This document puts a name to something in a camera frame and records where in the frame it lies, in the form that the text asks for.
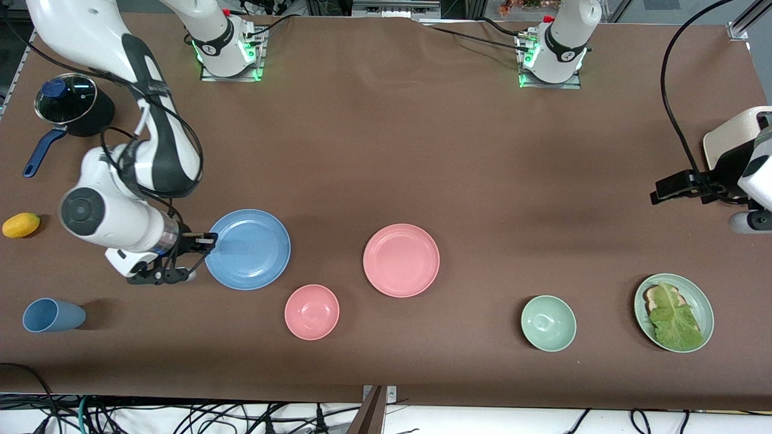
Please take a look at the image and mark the blue cup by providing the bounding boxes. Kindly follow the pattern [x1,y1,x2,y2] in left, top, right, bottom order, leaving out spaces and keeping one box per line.
[22,298,87,333]

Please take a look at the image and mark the green bowl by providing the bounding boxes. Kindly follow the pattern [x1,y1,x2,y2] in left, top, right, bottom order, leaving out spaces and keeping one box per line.
[520,295,577,352]

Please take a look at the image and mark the pink bowl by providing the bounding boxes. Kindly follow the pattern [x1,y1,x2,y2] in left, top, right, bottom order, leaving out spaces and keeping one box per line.
[284,284,340,341]

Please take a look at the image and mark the black pot with blue handle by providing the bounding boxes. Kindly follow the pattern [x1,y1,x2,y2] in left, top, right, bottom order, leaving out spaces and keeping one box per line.
[23,72,116,179]

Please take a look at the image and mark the dark slanted beam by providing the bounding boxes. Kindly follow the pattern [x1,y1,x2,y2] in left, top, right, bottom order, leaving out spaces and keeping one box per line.
[344,386,387,434]

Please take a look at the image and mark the black base cable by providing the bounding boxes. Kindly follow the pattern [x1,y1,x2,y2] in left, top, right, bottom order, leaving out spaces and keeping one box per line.
[419,23,525,51]
[244,13,299,38]
[475,17,527,37]

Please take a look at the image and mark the black right base cable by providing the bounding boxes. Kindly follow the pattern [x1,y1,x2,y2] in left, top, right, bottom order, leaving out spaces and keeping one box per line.
[244,13,299,38]

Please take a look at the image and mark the toasted bread slice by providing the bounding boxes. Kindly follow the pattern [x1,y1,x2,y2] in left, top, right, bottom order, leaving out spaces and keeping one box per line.
[643,285,682,314]

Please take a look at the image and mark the blue plate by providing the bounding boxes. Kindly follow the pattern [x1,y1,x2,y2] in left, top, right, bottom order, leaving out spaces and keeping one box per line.
[204,209,292,291]

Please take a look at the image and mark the black left base cable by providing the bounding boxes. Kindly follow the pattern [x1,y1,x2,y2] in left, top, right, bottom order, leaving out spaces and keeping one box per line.
[475,17,527,37]
[419,23,525,51]

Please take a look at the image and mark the green plate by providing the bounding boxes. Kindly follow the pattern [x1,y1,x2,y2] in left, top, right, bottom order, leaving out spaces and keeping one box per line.
[633,273,715,353]

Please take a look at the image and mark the green lettuce leaf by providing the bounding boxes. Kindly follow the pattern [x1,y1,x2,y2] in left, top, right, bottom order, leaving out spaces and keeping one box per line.
[648,281,705,351]

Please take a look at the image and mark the orange artificial flowers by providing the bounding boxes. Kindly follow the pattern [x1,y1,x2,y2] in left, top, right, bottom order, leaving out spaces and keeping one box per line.
[499,0,543,16]

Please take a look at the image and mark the yellow lemon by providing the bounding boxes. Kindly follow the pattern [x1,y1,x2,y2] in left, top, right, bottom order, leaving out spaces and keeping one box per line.
[2,212,41,239]

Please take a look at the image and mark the aluminium corner profile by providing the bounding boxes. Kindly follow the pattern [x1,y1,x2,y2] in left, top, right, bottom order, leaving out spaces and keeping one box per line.
[727,0,772,40]

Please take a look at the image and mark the silver aluminium frame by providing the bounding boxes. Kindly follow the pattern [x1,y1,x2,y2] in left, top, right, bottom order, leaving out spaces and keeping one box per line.
[353,0,441,19]

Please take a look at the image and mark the black looped floor cable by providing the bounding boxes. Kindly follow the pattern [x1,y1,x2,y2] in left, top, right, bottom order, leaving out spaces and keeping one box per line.
[0,362,61,434]

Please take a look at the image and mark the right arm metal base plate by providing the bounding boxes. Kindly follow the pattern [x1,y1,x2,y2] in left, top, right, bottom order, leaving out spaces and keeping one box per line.
[199,27,266,82]

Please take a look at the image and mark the brown table cloth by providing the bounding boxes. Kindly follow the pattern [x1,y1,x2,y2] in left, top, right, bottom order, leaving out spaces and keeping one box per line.
[0,11,772,410]

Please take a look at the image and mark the glass lid with blue knob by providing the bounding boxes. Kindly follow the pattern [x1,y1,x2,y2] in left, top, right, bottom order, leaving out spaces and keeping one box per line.
[34,73,98,125]

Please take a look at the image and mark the pink plate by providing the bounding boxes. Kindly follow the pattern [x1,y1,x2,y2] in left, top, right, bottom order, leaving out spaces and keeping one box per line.
[362,224,441,298]

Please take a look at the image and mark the beige toaster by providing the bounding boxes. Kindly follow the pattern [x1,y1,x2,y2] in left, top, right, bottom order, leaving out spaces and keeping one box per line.
[703,107,772,175]

